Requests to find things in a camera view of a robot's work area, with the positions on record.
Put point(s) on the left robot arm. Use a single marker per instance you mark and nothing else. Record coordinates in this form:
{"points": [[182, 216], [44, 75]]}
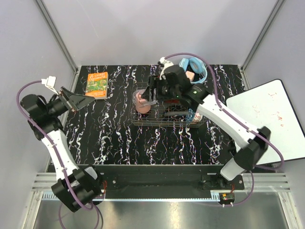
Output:
{"points": [[75, 187]]}

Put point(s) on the red floral plate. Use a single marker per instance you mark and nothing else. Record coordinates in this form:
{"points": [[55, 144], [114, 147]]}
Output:
{"points": [[173, 102]]}

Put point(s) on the pink cube die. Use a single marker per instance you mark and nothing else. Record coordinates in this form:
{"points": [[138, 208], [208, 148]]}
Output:
{"points": [[190, 75]]}

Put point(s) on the wire dish rack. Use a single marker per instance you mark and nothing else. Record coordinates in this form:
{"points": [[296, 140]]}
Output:
{"points": [[155, 117]]}

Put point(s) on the orange green paperback book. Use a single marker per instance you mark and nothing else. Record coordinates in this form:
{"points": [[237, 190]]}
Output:
{"points": [[97, 85]]}

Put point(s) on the pink plastic cup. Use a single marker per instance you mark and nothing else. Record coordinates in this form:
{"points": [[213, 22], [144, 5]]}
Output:
{"points": [[142, 106]]}

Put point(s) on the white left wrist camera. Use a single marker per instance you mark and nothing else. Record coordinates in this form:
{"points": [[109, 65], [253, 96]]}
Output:
{"points": [[49, 83]]}

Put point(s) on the light blue headphones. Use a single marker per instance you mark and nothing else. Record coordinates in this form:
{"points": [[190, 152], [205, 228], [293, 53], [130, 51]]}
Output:
{"points": [[196, 66]]}

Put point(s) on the blue triangle patterned bowl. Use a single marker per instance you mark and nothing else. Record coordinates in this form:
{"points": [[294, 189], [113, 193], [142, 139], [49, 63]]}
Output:
{"points": [[193, 117]]}

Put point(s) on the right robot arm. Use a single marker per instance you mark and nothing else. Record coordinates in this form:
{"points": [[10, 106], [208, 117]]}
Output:
{"points": [[251, 140]]}

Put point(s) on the clear drinking glass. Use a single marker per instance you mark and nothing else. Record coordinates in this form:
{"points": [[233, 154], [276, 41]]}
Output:
{"points": [[152, 101]]}

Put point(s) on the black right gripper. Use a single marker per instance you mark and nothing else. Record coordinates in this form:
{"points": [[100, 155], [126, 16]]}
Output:
{"points": [[155, 83]]}

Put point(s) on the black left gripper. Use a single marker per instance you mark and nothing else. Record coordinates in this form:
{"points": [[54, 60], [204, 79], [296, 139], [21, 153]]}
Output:
{"points": [[67, 101]]}

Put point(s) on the white dry-erase board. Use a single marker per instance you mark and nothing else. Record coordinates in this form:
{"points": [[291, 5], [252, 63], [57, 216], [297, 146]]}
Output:
{"points": [[269, 105]]}

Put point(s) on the clear glass bowl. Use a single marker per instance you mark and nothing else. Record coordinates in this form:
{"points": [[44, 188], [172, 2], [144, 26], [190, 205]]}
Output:
{"points": [[176, 113]]}

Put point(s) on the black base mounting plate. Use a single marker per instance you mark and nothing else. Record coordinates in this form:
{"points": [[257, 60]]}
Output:
{"points": [[160, 182]]}

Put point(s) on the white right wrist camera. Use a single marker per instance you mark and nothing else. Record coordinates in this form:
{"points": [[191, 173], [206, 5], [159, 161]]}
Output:
{"points": [[164, 64]]}

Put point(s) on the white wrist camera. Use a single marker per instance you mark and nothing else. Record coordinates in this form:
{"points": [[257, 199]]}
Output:
{"points": [[49, 83], [164, 64]]}

